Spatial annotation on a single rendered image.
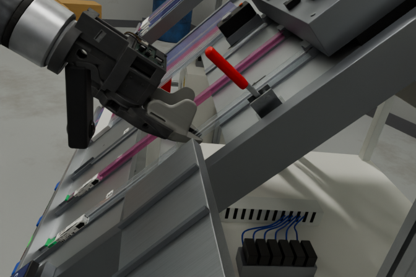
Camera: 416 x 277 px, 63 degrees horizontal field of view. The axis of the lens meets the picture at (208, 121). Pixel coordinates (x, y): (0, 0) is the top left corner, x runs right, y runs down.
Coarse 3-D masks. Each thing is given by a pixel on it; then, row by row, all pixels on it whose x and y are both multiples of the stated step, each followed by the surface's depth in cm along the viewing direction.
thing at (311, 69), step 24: (240, 0) 92; (264, 24) 64; (216, 48) 74; (240, 48) 64; (288, 48) 50; (216, 72) 63; (240, 72) 54; (264, 72) 49; (312, 72) 40; (216, 96) 54; (288, 96) 40; (240, 120) 44
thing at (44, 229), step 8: (96, 112) 101; (80, 152) 82; (72, 160) 77; (80, 160) 80; (72, 168) 76; (64, 176) 72; (72, 176) 74; (64, 184) 70; (56, 192) 67; (64, 192) 69; (56, 200) 65; (48, 208) 63; (56, 208) 64; (48, 216) 61; (56, 216) 63; (40, 224) 59; (48, 224) 60; (40, 232) 58; (48, 232) 59; (32, 240) 56; (40, 240) 57; (32, 248) 55; (24, 256) 53; (32, 256) 54; (24, 264) 52
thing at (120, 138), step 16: (112, 128) 84; (128, 128) 74; (96, 144) 83; (112, 144) 73; (128, 144) 66; (96, 160) 73; (112, 160) 66; (128, 160) 60; (80, 176) 72; (112, 176) 59; (128, 176) 55; (96, 192) 59; (64, 208) 63; (80, 208) 58; (112, 208) 50; (64, 224) 58; (96, 224) 50; (112, 224) 46; (80, 240) 49; (48, 256) 53; (64, 256) 49
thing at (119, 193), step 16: (304, 48) 43; (288, 64) 43; (272, 80) 44; (240, 96) 46; (224, 112) 46; (208, 128) 46; (176, 144) 48; (160, 160) 48; (144, 176) 49; (112, 192) 51; (96, 208) 51
